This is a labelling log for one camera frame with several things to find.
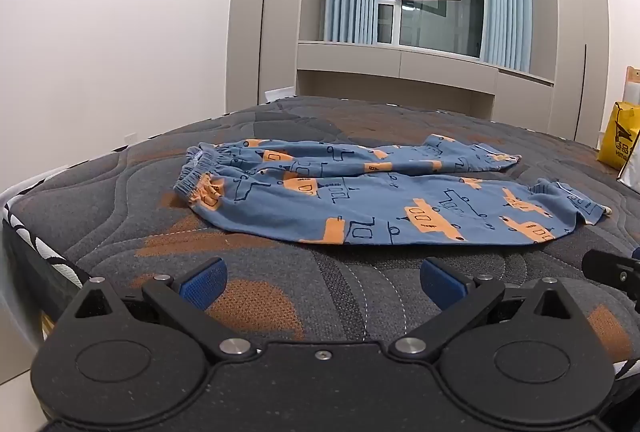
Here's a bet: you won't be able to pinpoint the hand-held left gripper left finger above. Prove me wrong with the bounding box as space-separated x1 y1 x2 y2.
74 257 258 361

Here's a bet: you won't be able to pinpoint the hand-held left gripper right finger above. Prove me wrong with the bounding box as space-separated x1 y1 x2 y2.
387 257 574 360

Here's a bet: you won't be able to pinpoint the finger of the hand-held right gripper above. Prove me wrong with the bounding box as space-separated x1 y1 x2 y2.
581 247 640 301

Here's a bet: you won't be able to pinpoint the blue pants with orange print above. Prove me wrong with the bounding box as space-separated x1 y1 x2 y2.
173 135 613 246

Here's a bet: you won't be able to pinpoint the grey quilted mattress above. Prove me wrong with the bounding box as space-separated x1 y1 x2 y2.
0 96 640 383

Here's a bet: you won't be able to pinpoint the white plastic bag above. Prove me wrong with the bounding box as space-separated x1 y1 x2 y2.
617 157 640 197

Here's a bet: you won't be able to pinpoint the yellow bag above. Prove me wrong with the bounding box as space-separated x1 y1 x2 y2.
597 100 640 173

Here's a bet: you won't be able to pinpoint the wrapped wooden board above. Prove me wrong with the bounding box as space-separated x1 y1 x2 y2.
622 66 640 105

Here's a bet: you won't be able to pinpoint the white paper sheet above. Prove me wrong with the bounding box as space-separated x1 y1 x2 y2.
263 86 297 103

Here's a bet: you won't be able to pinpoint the beige window cabinet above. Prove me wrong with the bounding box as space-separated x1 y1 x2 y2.
295 39 556 121

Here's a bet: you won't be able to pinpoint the beige wardrobe with round hole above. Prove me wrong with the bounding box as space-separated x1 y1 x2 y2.
530 0 612 149

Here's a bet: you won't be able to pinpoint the beige wardrobe with dark groove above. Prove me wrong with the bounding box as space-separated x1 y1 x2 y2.
225 0 331 113

